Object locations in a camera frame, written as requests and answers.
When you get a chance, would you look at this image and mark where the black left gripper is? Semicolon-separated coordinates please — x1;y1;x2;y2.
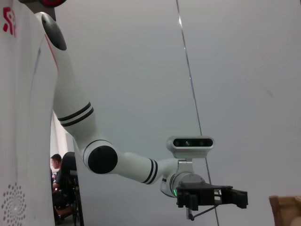
176;182;249;211

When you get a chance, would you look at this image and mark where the khaki canvas food bag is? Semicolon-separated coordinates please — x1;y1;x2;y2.
269;194;301;226

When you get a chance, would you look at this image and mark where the black office chair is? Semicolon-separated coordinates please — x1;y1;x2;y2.
56;152;79;212

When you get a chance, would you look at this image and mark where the seated person in dark shirt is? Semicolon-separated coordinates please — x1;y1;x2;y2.
50;153;63;196

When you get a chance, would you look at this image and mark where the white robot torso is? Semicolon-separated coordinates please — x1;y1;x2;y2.
0;0;61;226

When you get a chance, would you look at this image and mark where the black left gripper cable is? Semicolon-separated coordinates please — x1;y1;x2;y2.
189;202;223;221

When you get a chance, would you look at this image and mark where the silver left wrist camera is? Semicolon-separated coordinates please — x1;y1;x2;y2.
166;136;215;175

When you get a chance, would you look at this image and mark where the robot head with red ring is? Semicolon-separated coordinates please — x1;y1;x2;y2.
18;0;67;9

